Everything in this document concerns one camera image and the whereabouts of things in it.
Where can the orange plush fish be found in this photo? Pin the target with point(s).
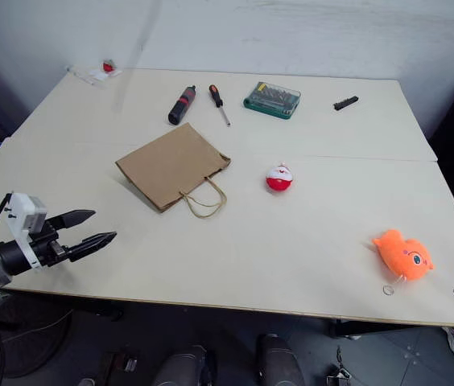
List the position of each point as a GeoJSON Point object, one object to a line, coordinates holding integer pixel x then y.
{"type": "Point", "coordinates": [406, 255]}

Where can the green screwdriver bit box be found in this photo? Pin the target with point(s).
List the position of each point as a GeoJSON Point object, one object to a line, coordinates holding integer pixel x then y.
{"type": "Point", "coordinates": [272, 99]}

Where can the white pen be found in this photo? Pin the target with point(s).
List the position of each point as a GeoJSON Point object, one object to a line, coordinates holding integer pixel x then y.
{"type": "Point", "coordinates": [79, 75]}

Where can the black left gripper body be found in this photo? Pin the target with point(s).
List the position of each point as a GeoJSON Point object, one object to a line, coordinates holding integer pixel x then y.
{"type": "Point", "coordinates": [48, 245]}

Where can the black round fan base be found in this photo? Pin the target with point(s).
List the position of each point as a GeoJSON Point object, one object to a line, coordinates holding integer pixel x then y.
{"type": "Point", "coordinates": [26, 333]}

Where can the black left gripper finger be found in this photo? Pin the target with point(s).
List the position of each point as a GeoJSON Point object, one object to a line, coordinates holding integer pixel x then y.
{"type": "Point", "coordinates": [90, 244]}
{"type": "Point", "coordinates": [72, 218]}

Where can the red white round toy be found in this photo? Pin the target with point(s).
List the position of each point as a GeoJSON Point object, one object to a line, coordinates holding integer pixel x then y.
{"type": "Point", "coordinates": [279, 177]}

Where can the black red electric screwdriver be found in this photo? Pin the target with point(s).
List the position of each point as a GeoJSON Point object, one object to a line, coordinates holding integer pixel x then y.
{"type": "Point", "coordinates": [181, 104]}

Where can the black bit holder strip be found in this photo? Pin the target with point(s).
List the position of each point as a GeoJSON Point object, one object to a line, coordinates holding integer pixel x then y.
{"type": "Point", "coordinates": [345, 103]}

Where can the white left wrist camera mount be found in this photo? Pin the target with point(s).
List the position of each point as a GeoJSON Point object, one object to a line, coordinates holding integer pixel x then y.
{"type": "Point", "coordinates": [23, 219]}

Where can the brown paper bag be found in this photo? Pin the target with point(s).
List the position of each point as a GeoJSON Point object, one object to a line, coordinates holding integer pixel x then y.
{"type": "Point", "coordinates": [176, 171]}

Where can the red white small package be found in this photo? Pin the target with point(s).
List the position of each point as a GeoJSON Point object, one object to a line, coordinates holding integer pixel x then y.
{"type": "Point", "coordinates": [108, 68]}

